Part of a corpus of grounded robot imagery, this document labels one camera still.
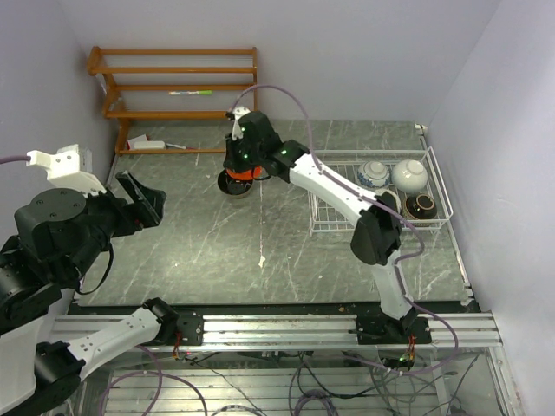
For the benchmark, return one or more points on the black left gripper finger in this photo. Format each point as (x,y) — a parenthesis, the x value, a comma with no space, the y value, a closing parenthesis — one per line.
(152,205)
(132,187)

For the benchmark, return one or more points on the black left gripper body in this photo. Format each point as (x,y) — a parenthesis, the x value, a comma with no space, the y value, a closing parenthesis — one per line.
(120,217)

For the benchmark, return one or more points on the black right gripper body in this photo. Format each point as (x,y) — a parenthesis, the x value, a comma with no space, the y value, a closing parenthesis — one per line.
(244,156)

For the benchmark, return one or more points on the orange bowl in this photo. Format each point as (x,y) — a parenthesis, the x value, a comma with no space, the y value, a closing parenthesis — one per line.
(248,175)

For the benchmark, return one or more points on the beige grey bowl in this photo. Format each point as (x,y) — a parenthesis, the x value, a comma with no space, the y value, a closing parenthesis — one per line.
(234,188)

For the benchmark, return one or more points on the blue patterned white bowl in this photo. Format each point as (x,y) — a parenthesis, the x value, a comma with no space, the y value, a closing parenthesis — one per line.
(373,175)

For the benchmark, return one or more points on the blue striped white bowl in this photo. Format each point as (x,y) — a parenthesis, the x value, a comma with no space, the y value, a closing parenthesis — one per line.
(389,198)

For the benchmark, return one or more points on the white ribbed bowl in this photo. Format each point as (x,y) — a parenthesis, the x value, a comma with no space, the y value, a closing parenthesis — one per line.
(409,175)

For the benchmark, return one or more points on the brown bowl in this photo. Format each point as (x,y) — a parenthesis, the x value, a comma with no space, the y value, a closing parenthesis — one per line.
(419,207)

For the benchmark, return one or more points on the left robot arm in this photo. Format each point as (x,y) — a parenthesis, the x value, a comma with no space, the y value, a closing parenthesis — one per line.
(59,235)

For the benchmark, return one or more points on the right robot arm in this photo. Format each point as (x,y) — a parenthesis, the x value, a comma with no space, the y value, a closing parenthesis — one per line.
(376,236)

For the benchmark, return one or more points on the wooden shelf rack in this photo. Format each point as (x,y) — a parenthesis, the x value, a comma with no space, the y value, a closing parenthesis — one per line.
(137,82)

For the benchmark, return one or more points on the white flat box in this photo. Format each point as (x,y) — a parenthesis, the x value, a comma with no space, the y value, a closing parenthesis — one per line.
(143,143)

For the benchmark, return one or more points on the red white marker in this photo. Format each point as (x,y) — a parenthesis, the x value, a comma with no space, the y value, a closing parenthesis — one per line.
(173,146)

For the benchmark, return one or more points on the green white pen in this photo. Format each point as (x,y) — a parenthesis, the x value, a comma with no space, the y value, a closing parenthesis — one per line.
(189,92)

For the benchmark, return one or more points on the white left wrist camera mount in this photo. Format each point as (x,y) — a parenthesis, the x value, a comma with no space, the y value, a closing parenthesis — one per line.
(70,167)

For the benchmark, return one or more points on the white wire dish rack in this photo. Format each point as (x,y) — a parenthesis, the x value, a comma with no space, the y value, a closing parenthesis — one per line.
(325,218)

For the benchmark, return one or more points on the aluminium rail frame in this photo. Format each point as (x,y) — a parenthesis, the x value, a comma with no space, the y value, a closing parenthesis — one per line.
(308,365)

